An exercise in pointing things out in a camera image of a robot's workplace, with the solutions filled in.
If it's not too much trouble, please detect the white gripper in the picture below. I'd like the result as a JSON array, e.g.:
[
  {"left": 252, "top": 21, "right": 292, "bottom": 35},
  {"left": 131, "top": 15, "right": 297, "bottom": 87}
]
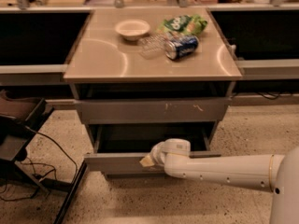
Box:
[{"left": 140, "top": 142, "right": 165, "bottom": 167}]

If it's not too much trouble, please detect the grey drawer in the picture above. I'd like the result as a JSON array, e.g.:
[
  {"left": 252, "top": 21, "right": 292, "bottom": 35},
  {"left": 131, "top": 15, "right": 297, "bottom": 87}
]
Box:
[
  {"left": 103, "top": 172, "right": 166, "bottom": 179},
  {"left": 75, "top": 97, "right": 231, "bottom": 124},
  {"left": 84, "top": 122, "right": 220, "bottom": 174}
]

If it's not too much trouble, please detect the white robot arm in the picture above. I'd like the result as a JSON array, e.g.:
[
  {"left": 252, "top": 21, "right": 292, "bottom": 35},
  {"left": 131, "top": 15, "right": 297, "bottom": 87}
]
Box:
[{"left": 140, "top": 139, "right": 299, "bottom": 224}]

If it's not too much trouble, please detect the grey bottom drawer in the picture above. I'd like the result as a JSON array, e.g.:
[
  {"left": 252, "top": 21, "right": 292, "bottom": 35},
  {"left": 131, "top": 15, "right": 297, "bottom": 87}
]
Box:
[{"left": 103, "top": 172, "right": 166, "bottom": 179}]

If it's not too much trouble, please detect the grey top drawer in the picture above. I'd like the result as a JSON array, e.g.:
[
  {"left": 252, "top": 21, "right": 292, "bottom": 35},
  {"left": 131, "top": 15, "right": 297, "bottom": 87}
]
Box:
[{"left": 75, "top": 97, "right": 231, "bottom": 124}]

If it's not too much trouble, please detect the grey drawer cabinet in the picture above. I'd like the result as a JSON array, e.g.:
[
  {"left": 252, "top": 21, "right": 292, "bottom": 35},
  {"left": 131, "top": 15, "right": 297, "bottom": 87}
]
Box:
[{"left": 63, "top": 6, "right": 244, "bottom": 181}]

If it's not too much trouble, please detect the clear plastic bottle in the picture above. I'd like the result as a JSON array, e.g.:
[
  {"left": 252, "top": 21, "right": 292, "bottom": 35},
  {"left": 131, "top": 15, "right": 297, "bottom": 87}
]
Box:
[{"left": 137, "top": 32, "right": 176, "bottom": 59}]

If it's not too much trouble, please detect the blue soda can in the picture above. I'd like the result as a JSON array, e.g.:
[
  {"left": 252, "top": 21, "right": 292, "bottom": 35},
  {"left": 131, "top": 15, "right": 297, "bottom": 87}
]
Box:
[{"left": 164, "top": 35, "right": 199, "bottom": 61}]

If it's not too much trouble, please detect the white bowl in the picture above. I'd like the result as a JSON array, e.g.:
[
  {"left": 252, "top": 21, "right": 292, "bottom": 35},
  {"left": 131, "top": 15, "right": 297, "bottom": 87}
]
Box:
[{"left": 115, "top": 20, "right": 150, "bottom": 41}]

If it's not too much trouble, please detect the black cart with tray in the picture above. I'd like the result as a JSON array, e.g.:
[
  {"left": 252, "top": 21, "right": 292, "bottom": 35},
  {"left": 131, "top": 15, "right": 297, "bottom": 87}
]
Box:
[{"left": 0, "top": 90, "right": 87, "bottom": 224}]

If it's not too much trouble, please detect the green chip bag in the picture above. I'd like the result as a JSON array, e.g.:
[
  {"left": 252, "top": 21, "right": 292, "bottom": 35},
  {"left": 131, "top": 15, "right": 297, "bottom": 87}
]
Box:
[{"left": 156, "top": 14, "right": 207, "bottom": 35}]

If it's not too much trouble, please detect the black cable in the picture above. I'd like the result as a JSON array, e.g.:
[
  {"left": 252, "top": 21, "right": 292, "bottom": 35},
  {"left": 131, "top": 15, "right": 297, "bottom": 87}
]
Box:
[{"left": 0, "top": 124, "right": 79, "bottom": 202}]

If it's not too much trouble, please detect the grey left counter frame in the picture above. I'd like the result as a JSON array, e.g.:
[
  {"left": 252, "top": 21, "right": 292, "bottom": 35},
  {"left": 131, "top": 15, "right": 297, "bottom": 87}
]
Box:
[{"left": 0, "top": 7, "right": 92, "bottom": 84}]

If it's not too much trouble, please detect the grey counter frame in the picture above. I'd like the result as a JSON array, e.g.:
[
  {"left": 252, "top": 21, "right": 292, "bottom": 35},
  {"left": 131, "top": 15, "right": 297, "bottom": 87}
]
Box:
[
  {"left": 209, "top": 6, "right": 299, "bottom": 80},
  {"left": 0, "top": 7, "right": 92, "bottom": 84}
]

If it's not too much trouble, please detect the grey right counter frame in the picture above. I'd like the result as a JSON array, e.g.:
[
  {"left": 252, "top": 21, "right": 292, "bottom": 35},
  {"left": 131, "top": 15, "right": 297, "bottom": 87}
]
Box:
[{"left": 209, "top": 6, "right": 299, "bottom": 80}]

